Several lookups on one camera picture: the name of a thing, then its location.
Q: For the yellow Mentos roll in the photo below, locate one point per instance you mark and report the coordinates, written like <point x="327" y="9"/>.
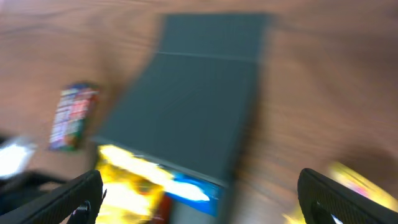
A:
<point x="355" y="182"/>

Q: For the yellow Hacks candy bag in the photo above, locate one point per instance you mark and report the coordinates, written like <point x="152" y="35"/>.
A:
<point x="134" y="187"/>

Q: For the red KitKat bar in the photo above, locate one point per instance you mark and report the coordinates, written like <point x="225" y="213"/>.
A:
<point x="81" y="108"/>

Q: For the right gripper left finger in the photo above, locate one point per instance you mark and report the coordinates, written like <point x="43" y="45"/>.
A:
<point x="78" y="200"/>

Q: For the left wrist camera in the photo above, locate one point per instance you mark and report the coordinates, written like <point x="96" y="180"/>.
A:
<point x="15" y="155"/>

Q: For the dark green box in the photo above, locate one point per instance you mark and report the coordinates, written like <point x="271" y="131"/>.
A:
<point x="190" y="106"/>

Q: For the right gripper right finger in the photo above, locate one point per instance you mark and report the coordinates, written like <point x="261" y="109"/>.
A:
<point x="321" y="200"/>

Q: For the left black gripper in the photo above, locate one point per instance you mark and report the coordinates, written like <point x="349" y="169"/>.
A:
<point x="23" y="188"/>

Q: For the purple Dairy Milk bar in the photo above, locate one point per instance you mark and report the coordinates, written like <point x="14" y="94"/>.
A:
<point x="62" y="136"/>

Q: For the blue Oreo cookie pack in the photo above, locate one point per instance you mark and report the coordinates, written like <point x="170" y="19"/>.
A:
<point x="196" y="193"/>

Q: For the red Hacks candy bag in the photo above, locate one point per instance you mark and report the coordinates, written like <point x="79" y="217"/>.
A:
<point x="162" y="214"/>

